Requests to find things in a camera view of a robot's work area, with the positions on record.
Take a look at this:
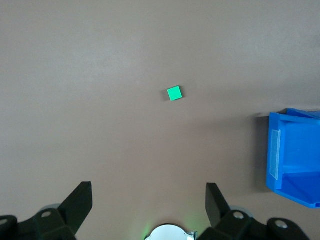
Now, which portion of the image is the small green cube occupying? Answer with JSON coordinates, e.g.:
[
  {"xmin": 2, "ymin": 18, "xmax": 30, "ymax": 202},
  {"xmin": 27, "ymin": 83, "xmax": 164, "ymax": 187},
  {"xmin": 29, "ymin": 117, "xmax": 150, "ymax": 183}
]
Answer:
[{"xmin": 166, "ymin": 85, "xmax": 184, "ymax": 102}]

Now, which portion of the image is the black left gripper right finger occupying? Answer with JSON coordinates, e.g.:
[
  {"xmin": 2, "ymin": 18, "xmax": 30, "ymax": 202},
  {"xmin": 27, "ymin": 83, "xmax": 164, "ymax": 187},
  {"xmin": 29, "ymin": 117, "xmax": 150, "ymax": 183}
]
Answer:
[{"xmin": 197, "ymin": 182, "xmax": 313, "ymax": 240}]

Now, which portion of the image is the blue plastic storage bin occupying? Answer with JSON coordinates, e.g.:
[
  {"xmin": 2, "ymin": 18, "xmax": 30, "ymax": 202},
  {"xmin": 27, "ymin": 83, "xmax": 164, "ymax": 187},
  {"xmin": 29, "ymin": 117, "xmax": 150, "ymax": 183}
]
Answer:
[{"xmin": 265, "ymin": 107, "xmax": 320, "ymax": 209}]

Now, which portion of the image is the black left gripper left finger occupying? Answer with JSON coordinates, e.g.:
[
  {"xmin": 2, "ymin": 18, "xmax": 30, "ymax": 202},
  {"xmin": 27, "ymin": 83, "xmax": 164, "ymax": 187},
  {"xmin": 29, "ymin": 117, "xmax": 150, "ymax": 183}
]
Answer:
[{"xmin": 0, "ymin": 181, "xmax": 94, "ymax": 240}]

